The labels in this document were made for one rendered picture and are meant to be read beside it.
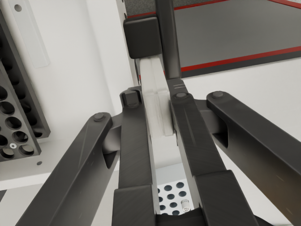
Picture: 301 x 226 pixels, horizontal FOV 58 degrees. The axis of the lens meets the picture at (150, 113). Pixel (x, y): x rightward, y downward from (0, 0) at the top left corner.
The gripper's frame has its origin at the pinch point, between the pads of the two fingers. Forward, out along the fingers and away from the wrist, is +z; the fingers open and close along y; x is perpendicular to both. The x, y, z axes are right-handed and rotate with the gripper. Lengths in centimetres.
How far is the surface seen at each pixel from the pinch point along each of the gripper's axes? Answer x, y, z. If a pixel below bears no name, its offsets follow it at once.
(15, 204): -13.8, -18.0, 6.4
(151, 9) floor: -8, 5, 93
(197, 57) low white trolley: -8.1, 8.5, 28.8
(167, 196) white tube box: -25.1, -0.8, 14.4
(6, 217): -13.5, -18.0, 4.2
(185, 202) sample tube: -25.7, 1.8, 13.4
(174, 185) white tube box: -22.4, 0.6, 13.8
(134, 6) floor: -6, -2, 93
